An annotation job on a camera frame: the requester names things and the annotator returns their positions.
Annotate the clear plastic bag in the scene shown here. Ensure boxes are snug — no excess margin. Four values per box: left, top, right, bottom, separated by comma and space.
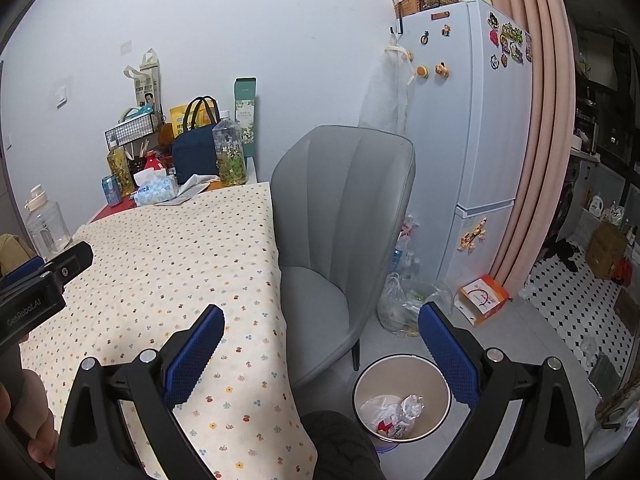
377, 272, 453, 336

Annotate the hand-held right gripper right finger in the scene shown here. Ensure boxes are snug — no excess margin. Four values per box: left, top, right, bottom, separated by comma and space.
417, 301, 586, 480

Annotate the grey upholstered chair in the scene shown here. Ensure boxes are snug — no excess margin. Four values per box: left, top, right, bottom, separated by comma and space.
270, 125, 417, 372

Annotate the cluster of fridge magnets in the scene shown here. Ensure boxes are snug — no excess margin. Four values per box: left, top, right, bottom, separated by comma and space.
487, 12, 533, 68

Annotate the large clear tea bottle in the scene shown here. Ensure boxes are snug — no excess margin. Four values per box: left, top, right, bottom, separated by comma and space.
212, 110, 247, 186

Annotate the pink curtain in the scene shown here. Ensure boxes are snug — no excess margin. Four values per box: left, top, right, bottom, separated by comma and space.
460, 0, 576, 288

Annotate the tall green box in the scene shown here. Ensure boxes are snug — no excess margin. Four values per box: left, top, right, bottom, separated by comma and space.
235, 77, 258, 158

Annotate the white printed tote bag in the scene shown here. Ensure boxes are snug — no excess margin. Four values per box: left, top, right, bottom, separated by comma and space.
124, 49, 163, 113

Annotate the person's leg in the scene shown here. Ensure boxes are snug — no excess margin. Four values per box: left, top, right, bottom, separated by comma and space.
300, 410, 386, 480

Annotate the navy lunch bag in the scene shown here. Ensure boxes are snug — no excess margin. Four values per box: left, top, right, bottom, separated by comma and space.
171, 96, 223, 178

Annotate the floral tablecloth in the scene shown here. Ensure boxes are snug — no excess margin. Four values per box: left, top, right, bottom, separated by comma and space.
20, 182, 321, 480

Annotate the hanging translucent plastic bag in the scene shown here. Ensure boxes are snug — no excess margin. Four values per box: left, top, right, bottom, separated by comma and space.
361, 42, 416, 136

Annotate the blue soda can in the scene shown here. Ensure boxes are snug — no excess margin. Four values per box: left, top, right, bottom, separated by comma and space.
101, 175, 122, 207

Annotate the black utensil holder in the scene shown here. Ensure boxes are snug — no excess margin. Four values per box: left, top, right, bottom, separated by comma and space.
125, 142, 148, 176

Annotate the orange white box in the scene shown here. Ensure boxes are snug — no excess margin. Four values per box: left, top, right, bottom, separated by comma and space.
459, 275, 511, 326

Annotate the white printed plastic bag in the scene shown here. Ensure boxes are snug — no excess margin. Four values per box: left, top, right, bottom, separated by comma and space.
395, 215, 423, 281

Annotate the brown cardboard box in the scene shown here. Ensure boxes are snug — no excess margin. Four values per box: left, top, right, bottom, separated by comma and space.
586, 222, 628, 281

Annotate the red white wrapper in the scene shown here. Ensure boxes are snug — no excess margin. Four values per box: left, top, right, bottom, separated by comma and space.
377, 420, 411, 439

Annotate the white waste bin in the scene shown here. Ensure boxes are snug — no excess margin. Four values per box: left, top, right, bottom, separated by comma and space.
352, 354, 452, 443

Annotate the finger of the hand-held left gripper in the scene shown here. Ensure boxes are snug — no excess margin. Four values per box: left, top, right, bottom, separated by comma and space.
0, 241, 95, 295
0, 255, 46, 291

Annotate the white fridge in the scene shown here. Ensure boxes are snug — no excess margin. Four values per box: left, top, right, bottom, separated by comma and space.
395, 0, 533, 286

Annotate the grey white cloth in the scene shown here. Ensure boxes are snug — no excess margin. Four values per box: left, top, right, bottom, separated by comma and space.
155, 174, 221, 206

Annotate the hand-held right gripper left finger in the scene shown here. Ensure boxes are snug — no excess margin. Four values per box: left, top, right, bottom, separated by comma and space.
54, 304, 226, 480

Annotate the clear plastic water jug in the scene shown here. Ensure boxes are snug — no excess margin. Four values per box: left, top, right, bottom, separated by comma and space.
24, 185, 73, 261

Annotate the black cloth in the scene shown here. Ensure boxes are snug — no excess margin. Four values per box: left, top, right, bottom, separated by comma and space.
550, 240, 581, 273

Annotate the white tissue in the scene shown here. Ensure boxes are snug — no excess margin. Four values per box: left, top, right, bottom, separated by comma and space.
360, 395, 403, 430

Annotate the yellow snack packet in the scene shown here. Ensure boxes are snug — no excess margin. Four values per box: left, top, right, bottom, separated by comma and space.
169, 105, 211, 138

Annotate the black wire basket shelf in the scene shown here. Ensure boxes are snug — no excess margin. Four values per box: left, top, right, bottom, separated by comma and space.
105, 112, 166, 148

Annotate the person's left hand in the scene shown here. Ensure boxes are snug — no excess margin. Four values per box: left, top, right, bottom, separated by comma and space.
0, 374, 58, 469

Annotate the red bag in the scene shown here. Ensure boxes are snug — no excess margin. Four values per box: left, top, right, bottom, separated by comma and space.
612, 257, 635, 286

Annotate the small yellow tea bottle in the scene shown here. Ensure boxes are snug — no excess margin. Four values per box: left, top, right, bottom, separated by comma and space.
106, 145, 135, 196

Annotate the blue white tissue box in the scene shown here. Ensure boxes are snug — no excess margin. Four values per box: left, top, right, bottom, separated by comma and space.
132, 169, 178, 206

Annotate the yellow figure fridge magnet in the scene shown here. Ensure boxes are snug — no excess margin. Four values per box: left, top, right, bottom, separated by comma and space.
457, 217, 488, 253

